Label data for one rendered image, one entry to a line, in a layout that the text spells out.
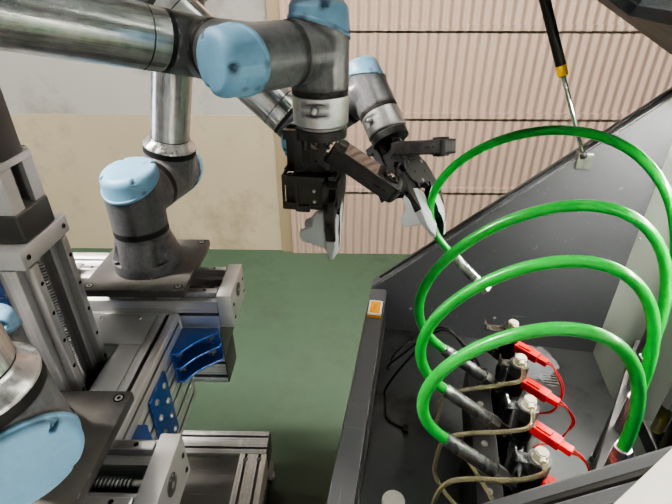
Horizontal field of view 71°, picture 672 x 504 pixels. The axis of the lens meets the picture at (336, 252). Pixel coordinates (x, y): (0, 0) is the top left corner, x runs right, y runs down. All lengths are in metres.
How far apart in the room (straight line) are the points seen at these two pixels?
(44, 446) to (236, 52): 0.43
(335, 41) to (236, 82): 0.14
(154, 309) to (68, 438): 0.62
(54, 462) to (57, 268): 0.45
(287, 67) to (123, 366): 0.69
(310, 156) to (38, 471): 0.48
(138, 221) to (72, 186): 2.37
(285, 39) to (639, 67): 2.69
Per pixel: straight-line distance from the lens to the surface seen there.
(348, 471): 0.80
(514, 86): 2.88
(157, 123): 1.11
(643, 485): 0.49
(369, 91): 0.91
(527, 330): 0.51
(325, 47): 0.60
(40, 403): 0.56
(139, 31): 0.62
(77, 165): 3.33
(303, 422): 2.08
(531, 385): 0.76
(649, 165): 0.75
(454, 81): 2.79
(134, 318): 1.15
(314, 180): 0.66
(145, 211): 1.05
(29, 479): 0.59
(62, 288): 0.98
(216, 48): 0.54
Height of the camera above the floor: 1.61
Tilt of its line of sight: 31 degrees down
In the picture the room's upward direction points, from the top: straight up
